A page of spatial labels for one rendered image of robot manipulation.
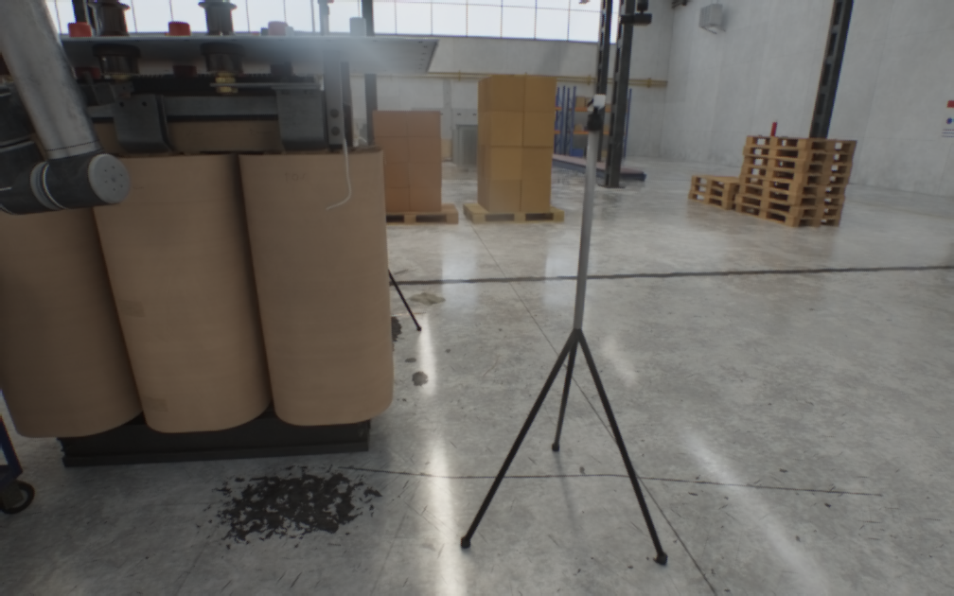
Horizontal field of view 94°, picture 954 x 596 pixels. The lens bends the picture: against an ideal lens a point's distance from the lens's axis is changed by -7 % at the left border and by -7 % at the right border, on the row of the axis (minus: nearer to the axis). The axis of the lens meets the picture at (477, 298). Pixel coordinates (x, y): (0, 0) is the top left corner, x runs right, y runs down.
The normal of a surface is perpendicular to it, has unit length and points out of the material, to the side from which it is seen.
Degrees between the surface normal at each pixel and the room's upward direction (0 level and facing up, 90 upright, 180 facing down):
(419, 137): 90
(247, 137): 90
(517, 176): 90
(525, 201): 90
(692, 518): 0
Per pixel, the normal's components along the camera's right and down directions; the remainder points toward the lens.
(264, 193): -0.20, 0.33
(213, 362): 0.47, 0.30
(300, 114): 0.14, 0.33
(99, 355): 0.88, 0.17
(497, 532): 0.01, -0.94
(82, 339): 0.70, 0.25
